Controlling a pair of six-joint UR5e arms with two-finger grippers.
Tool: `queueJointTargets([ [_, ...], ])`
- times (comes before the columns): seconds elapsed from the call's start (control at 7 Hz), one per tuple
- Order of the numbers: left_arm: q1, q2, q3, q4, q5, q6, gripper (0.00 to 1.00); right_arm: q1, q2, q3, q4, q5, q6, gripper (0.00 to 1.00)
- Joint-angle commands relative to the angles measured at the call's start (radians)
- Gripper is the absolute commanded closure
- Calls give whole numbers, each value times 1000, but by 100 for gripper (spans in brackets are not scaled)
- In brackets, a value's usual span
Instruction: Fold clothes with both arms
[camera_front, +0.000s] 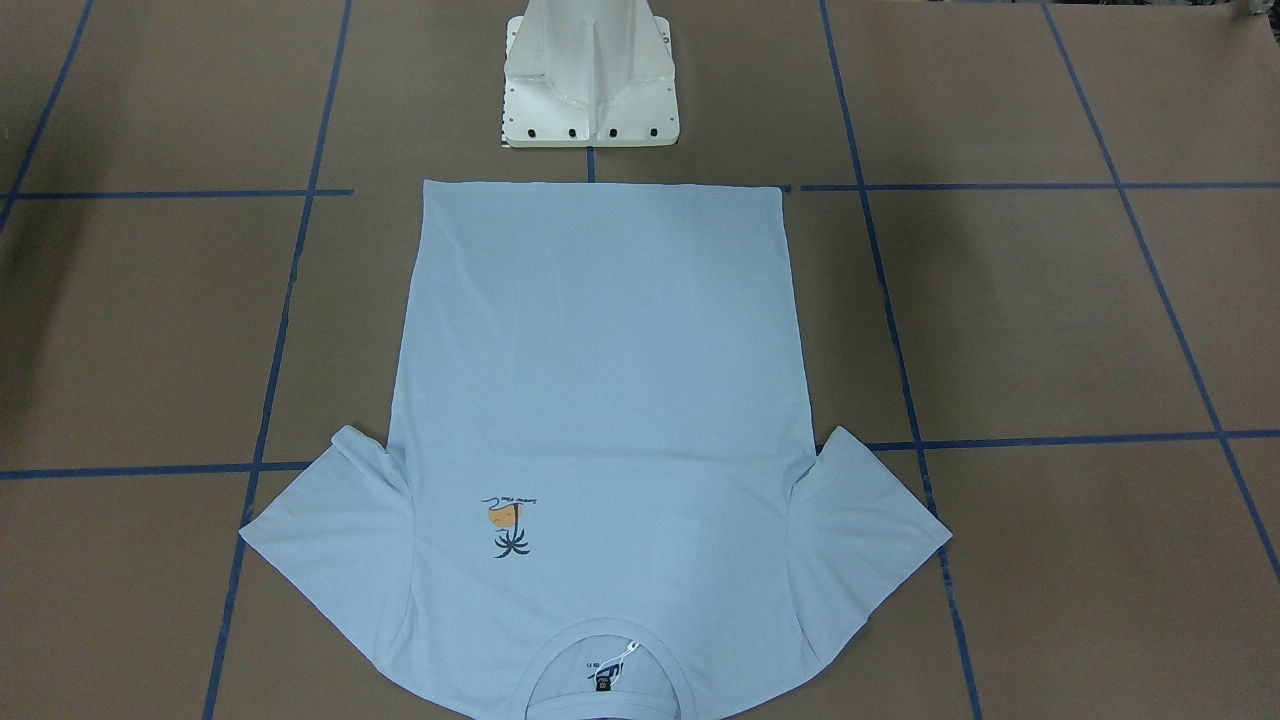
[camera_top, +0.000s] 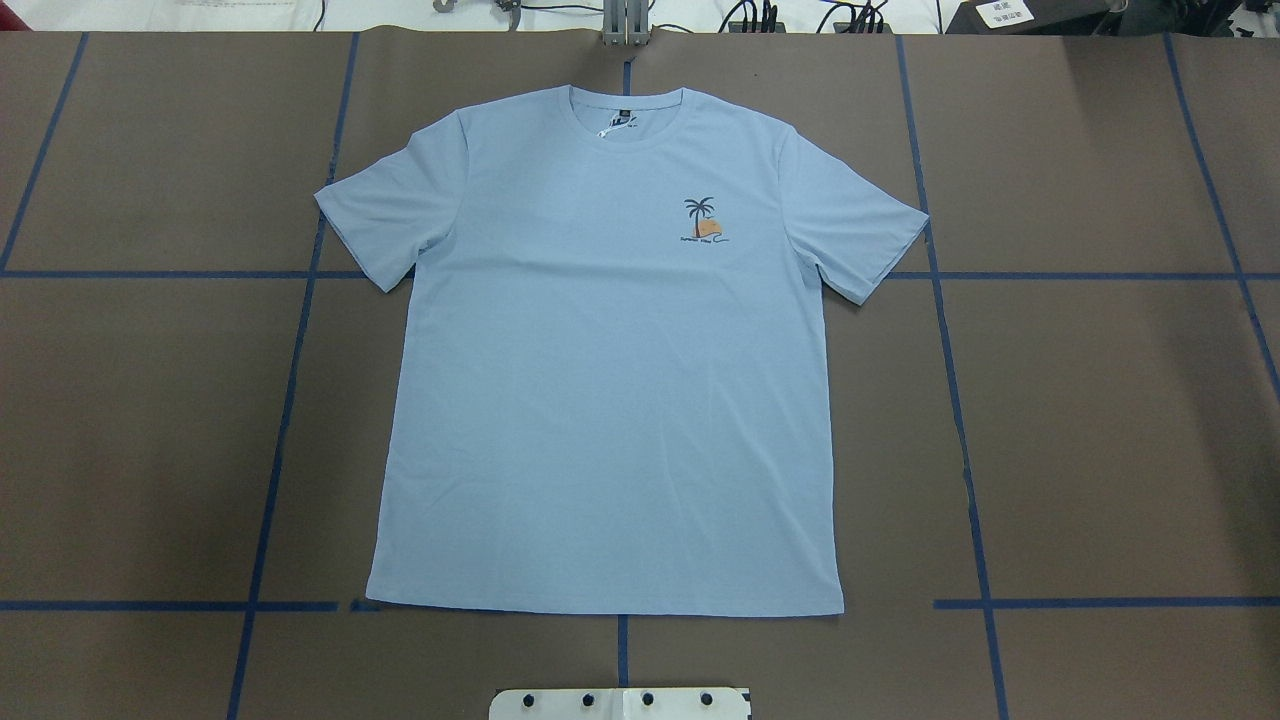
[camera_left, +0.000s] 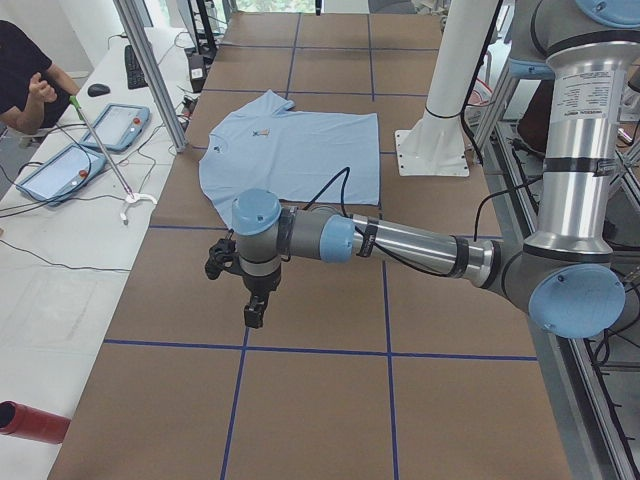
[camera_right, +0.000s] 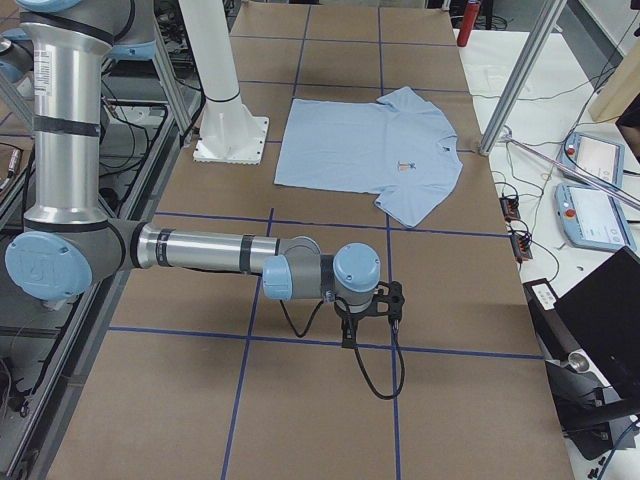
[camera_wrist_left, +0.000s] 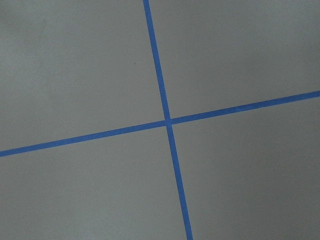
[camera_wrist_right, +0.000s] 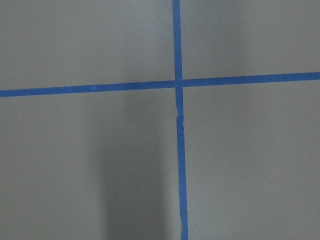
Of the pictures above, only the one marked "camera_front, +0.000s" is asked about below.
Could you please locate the light blue t-shirt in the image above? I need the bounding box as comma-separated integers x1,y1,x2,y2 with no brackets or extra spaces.
241,179,951,719

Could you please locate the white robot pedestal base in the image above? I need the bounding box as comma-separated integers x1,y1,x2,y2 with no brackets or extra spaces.
500,1,681,149

